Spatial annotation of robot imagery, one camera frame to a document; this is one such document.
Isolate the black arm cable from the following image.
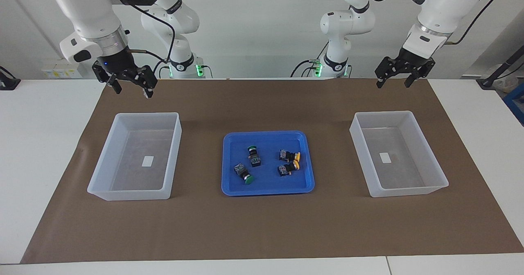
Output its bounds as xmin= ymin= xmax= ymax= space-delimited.
xmin=106 ymin=0 xmax=176 ymax=63
xmin=366 ymin=0 xmax=499 ymax=45

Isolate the green push button switch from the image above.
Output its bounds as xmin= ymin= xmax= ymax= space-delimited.
xmin=233 ymin=163 xmax=255 ymax=185
xmin=247 ymin=145 xmax=262 ymax=168

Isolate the blue plastic tray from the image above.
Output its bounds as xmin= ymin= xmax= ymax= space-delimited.
xmin=221 ymin=131 xmax=315 ymax=196

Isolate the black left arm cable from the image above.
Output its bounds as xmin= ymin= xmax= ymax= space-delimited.
xmin=366 ymin=0 xmax=499 ymax=45

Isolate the black stand pole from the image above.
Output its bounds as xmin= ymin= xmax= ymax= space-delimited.
xmin=477 ymin=46 xmax=524 ymax=89

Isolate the blue crate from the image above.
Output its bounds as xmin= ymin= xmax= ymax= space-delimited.
xmin=503 ymin=83 xmax=524 ymax=125

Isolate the black base cable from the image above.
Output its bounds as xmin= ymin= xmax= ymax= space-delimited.
xmin=291 ymin=59 xmax=324 ymax=78
xmin=152 ymin=58 xmax=172 ymax=79

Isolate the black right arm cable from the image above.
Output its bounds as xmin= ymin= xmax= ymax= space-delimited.
xmin=106 ymin=0 xmax=176 ymax=63

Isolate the white wall socket box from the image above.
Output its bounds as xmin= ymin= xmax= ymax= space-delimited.
xmin=41 ymin=58 xmax=88 ymax=79

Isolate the brown table mat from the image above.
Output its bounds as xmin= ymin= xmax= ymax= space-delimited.
xmin=20 ymin=79 xmax=524 ymax=264

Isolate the translucent white plastic box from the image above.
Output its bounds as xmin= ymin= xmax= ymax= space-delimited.
xmin=87 ymin=112 xmax=182 ymax=201
xmin=349 ymin=110 xmax=449 ymax=198

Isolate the yellow push button switch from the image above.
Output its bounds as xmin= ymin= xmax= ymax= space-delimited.
xmin=278 ymin=149 xmax=301 ymax=163
xmin=277 ymin=161 xmax=300 ymax=177

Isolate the black clamp mount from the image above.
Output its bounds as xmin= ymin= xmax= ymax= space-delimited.
xmin=0 ymin=66 xmax=21 ymax=90

